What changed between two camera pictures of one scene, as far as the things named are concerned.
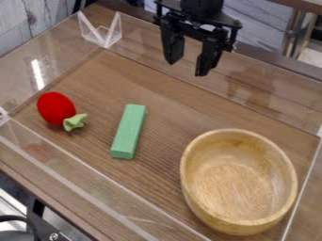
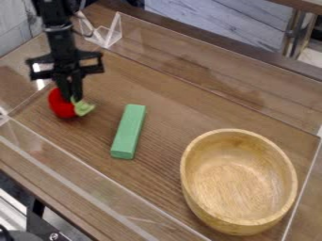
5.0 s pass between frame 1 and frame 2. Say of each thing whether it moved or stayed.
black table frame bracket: stayed
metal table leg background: stayed
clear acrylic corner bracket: stayed
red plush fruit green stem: moved
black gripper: moved
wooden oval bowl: stayed
